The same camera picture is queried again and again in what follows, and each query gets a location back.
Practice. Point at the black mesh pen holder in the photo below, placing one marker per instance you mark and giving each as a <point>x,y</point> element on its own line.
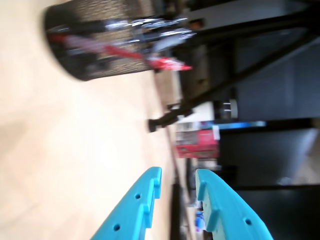
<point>82,65</point>

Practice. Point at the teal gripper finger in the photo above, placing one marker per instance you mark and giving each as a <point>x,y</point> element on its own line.
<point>230,215</point>
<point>130,212</point>

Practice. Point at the black tripod leg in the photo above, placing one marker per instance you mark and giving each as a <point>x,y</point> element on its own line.
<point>167,118</point>

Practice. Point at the red clear pen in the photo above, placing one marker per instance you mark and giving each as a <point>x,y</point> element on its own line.
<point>120,51</point>

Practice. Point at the clear capped pen black grip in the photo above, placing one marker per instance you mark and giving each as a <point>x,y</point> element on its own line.
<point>120,24</point>

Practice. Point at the red cardboard box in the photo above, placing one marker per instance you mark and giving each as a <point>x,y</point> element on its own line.
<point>197,145</point>

